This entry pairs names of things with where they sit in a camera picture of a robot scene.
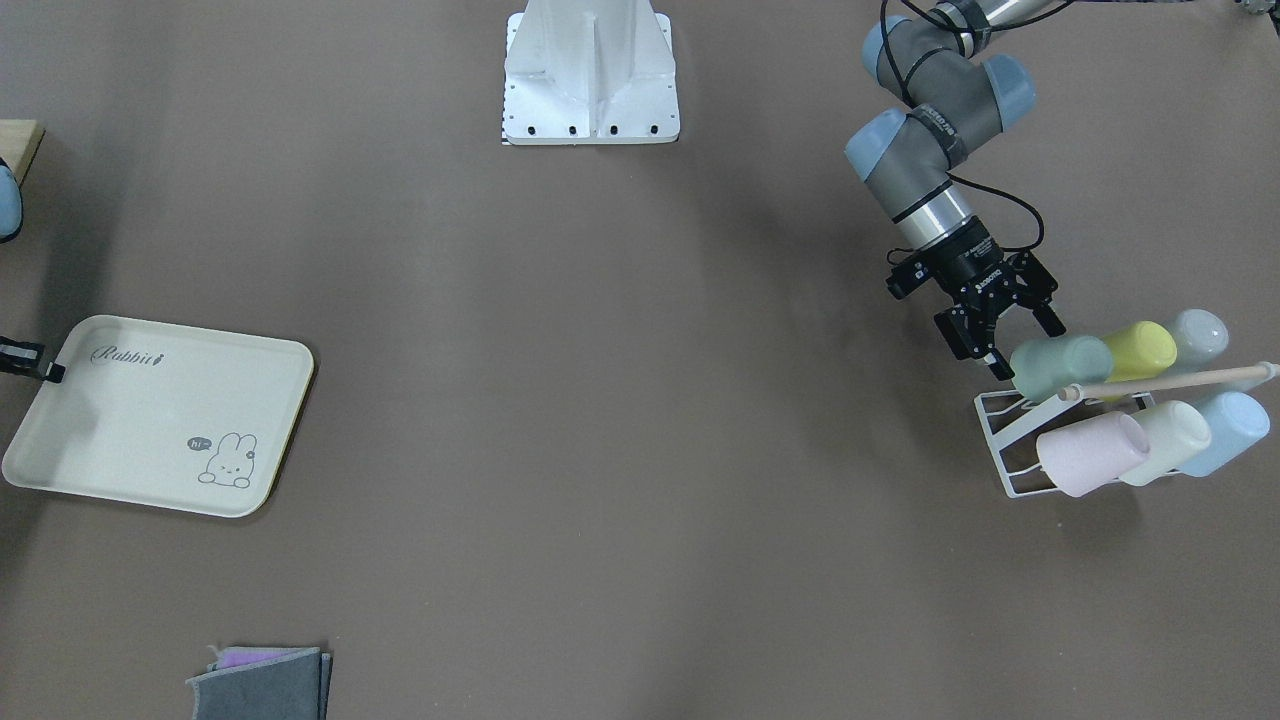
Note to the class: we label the cream rabbit tray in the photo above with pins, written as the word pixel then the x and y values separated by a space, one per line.
pixel 166 415

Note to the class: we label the light blue plastic cup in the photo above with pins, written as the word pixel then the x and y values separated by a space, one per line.
pixel 1237 422

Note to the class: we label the grey folded cloth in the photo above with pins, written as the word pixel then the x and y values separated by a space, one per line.
pixel 263 683

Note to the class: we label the cream plastic cup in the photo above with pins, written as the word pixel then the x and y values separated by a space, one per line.
pixel 1176 432

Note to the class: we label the white cup rack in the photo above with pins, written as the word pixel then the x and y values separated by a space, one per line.
pixel 1010 425

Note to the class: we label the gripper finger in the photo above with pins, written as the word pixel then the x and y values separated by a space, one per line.
pixel 1049 320
pixel 28 359
pixel 997 364

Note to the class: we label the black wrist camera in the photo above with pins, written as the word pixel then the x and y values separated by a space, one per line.
pixel 907 276

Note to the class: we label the yellow plastic cup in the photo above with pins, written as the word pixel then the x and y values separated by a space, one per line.
pixel 1141 351

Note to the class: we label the pale blue plastic cup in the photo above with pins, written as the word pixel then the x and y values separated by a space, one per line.
pixel 1199 336

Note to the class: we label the pink plastic cup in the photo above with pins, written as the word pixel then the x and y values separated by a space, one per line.
pixel 1093 452

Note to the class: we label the green plastic cup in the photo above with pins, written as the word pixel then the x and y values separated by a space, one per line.
pixel 1042 367

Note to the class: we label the white column mount base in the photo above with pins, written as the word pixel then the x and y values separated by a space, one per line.
pixel 589 73

